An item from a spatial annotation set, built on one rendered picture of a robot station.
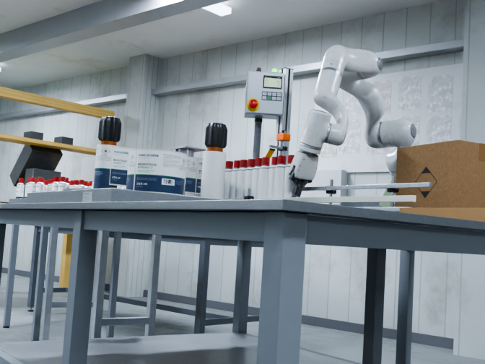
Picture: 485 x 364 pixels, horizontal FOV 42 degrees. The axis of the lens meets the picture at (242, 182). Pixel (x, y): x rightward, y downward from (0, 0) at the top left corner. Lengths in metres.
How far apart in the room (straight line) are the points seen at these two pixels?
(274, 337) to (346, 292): 4.54
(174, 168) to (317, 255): 3.91
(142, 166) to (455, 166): 1.03
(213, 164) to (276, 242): 1.17
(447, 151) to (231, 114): 4.74
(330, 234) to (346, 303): 4.47
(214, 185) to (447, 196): 0.82
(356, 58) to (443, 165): 0.65
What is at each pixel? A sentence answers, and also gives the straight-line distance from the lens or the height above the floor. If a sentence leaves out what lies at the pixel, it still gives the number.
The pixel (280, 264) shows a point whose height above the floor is 0.71.
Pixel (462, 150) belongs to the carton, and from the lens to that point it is 2.23.
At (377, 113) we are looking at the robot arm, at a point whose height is 1.33.
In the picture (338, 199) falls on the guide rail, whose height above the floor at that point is 0.90.
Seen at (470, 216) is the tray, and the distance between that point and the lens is 1.79.
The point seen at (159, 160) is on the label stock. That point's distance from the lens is 2.12.
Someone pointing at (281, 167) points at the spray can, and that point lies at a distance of 2.51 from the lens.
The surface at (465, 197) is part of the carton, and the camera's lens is 2.23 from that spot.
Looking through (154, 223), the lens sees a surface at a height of 0.78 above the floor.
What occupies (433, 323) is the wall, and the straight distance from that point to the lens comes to 5.40.
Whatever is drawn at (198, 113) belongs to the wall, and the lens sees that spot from 7.16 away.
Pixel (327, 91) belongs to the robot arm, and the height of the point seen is 1.33.
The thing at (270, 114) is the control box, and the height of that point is 1.29.
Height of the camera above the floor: 0.76
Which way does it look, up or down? 5 degrees up
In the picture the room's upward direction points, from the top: 4 degrees clockwise
